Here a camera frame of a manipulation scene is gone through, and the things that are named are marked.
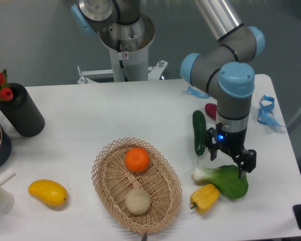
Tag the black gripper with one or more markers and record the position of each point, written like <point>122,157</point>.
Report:
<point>231,144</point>

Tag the yellow bell pepper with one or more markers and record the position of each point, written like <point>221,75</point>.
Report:
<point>204,198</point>

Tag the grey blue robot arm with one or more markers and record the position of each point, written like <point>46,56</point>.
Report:
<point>224,74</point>

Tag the green bok choy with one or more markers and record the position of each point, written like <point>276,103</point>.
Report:
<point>225,178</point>

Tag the green cucumber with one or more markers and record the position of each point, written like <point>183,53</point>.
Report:
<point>199,129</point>

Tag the purple sweet potato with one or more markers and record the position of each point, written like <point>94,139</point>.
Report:
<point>211,110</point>

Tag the orange fruit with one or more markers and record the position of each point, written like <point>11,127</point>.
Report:
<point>137,159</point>

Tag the woven wicker basket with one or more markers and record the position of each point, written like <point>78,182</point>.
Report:
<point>112,181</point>

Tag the yellow mango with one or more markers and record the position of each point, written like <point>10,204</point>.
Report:
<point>49,192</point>

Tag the black cylindrical vase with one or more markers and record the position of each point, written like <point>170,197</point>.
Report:
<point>22,112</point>

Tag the white paper box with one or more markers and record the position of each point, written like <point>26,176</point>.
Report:
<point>7,175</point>

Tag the white plastic bottle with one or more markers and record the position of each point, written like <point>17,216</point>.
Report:
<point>6,200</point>

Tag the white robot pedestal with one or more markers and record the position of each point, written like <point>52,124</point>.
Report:
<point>128,50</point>

